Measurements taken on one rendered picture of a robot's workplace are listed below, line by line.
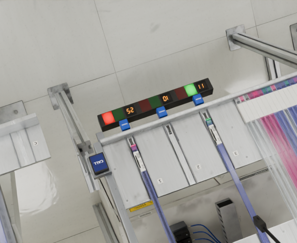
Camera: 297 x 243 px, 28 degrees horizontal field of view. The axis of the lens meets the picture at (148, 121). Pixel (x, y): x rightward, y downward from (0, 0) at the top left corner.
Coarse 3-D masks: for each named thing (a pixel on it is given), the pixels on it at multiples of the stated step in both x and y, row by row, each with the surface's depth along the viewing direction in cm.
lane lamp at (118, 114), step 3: (120, 108) 171; (114, 111) 170; (117, 111) 170; (120, 111) 170; (114, 114) 170; (117, 114) 170; (120, 114) 170; (123, 114) 170; (114, 117) 170; (117, 117) 170; (120, 117) 170; (123, 117) 170; (117, 120) 169
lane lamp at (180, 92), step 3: (180, 87) 174; (183, 87) 174; (174, 90) 173; (177, 90) 173; (180, 90) 173; (183, 90) 173; (177, 93) 173; (180, 93) 173; (183, 93) 173; (177, 96) 172; (180, 96) 172; (183, 96) 172; (186, 96) 172
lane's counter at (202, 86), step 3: (201, 81) 174; (204, 81) 174; (198, 84) 174; (201, 84) 174; (204, 84) 174; (198, 87) 174; (201, 87) 174; (204, 87) 174; (207, 87) 174; (198, 90) 173; (201, 90) 173; (204, 90) 173
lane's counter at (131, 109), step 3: (132, 105) 171; (126, 108) 171; (129, 108) 171; (132, 108) 171; (126, 111) 170; (129, 111) 170; (132, 111) 170; (135, 111) 170; (126, 114) 170; (129, 114) 170; (132, 114) 170
